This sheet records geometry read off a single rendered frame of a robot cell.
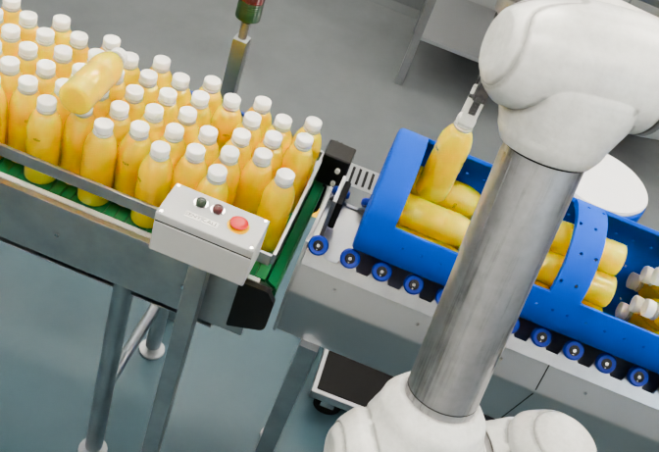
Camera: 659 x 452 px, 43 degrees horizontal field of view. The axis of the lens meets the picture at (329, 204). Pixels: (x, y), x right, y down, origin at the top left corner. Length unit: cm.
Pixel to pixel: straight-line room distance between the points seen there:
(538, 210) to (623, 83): 17
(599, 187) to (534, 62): 142
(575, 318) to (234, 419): 125
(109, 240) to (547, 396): 103
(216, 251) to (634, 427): 102
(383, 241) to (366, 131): 225
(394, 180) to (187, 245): 43
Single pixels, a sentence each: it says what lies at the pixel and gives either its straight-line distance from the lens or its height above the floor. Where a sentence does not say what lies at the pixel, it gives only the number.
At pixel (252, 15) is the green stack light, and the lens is 210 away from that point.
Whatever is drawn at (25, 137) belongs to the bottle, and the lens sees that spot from 192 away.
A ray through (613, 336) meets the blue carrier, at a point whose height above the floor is 107.
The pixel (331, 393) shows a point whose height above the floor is 15.
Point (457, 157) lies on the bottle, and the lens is 172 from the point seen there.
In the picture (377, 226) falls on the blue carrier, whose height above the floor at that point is 111.
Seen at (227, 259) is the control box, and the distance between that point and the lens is 161.
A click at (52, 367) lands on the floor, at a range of 272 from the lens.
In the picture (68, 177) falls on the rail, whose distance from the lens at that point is 185.
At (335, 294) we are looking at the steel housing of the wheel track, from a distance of 188.
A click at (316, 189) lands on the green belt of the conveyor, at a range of 209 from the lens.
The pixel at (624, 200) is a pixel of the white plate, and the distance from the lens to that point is 232.
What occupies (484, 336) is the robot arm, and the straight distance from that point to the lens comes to 107.
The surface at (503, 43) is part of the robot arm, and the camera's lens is 93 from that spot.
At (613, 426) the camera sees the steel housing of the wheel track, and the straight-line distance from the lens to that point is 205.
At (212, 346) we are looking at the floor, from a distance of 283.
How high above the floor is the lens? 220
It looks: 39 degrees down
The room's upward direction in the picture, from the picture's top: 21 degrees clockwise
